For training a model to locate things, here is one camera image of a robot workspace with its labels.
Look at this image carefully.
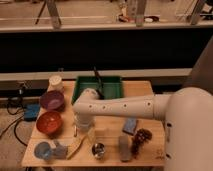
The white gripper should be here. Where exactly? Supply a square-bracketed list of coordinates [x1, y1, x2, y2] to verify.
[75, 120, 97, 145]

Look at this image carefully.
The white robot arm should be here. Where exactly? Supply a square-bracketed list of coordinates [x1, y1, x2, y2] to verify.
[73, 87, 213, 171]

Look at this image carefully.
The black brush in tray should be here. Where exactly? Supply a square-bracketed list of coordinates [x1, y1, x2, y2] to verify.
[93, 66, 104, 100]

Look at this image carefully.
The green plastic tray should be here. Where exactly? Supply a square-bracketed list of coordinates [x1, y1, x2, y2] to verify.
[72, 76, 123, 103]

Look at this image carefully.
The small metal cup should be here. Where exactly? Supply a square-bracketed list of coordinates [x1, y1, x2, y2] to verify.
[92, 143, 105, 159]

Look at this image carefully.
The red-orange bowl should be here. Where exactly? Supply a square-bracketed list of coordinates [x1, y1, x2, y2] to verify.
[36, 111, 63, 135]

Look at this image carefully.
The grey cloth toy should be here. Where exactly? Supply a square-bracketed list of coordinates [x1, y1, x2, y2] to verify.
[53, 140, 68, 159]

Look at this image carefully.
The purple bowl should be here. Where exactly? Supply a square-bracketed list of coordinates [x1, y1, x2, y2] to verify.
[39, 90, 64, 111]

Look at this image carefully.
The grey sponge block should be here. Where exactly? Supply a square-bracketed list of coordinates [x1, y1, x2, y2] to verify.
[118, 135, 131, 162]

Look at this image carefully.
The blue sponge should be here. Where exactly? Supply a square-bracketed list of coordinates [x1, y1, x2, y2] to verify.
[122, 118, 138, 135]

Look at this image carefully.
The white paper cup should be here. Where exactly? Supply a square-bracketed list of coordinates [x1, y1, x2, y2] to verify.
[49, 75, 63, 92]

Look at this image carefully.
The blue plastic cup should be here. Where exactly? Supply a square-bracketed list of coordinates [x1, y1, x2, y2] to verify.
[34, 142, 52, 160]

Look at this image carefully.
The blue power box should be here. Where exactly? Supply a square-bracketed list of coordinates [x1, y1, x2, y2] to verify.
[24, 104, 40, 121]

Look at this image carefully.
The bunch of dark grapes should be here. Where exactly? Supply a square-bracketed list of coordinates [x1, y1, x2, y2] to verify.
[131, 129, 152, 158]

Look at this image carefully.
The black cable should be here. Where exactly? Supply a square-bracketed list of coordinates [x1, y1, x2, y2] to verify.
[0, 98, 28, 147]

